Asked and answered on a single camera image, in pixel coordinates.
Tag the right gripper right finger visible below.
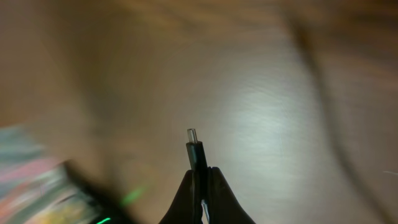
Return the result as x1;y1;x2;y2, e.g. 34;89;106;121
207;167;255;224

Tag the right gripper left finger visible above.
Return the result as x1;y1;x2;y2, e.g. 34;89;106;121
159;170;199;224

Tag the black USB charging cable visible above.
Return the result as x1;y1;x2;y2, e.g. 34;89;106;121
185;128;209;200

